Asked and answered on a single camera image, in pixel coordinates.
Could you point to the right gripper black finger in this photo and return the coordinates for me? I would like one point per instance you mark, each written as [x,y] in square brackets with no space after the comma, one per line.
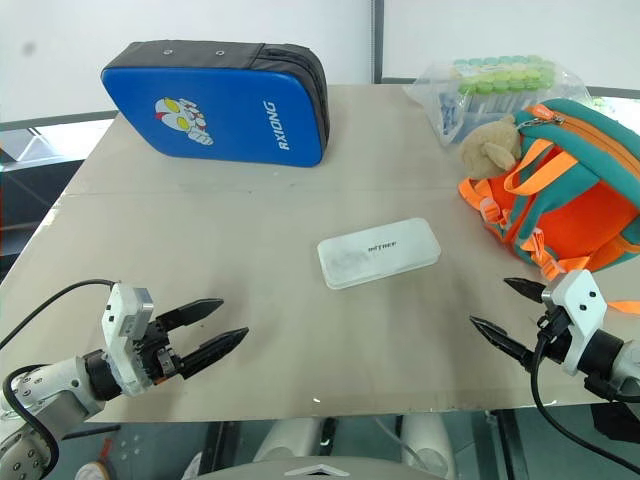
[529,290]
[502,339]

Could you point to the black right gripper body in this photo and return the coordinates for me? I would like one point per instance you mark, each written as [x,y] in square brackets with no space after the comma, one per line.
[555,345]

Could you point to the green capped test tubes bundle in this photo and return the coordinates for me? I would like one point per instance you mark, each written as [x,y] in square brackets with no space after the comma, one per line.
[505,77]

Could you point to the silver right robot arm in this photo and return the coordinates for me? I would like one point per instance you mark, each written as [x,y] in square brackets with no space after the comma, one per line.
[607,352]

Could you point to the black table leg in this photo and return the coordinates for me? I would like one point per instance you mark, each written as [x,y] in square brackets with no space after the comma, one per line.
[220,445]
[512,445]

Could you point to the dark vertical frame post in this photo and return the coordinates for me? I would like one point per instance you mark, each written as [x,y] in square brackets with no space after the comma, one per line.
[378,40]

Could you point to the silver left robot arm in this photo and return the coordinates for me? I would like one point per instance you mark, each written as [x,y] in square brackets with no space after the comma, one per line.
[55,385]

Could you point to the white robot leg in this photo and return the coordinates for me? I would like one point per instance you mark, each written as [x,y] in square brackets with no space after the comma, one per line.
[427,440]
[287,440]

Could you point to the orange and teal backpack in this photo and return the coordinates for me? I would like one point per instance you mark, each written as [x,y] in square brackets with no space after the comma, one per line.
[575,200]

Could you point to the blue and black padded bag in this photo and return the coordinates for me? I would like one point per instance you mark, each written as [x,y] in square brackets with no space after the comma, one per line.
[225,115]

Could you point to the white plastic case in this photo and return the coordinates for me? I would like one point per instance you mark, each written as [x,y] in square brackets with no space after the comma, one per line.
[380,255]

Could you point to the grey robot torso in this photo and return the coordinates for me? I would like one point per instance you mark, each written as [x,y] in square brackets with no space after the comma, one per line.
[320,470]

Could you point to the beige plush bear toy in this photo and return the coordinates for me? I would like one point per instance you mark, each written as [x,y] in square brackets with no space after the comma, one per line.
[487,145]

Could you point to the clear plastic bag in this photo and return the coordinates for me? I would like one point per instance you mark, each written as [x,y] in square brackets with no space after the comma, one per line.
[440,95]

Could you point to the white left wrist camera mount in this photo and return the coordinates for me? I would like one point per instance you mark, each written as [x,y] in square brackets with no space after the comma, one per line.
[120,320]

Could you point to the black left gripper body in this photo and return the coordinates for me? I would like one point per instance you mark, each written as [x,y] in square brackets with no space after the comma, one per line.
[157,357]

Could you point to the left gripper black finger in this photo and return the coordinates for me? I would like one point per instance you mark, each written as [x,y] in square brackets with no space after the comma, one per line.
[192,311]
[215,347]

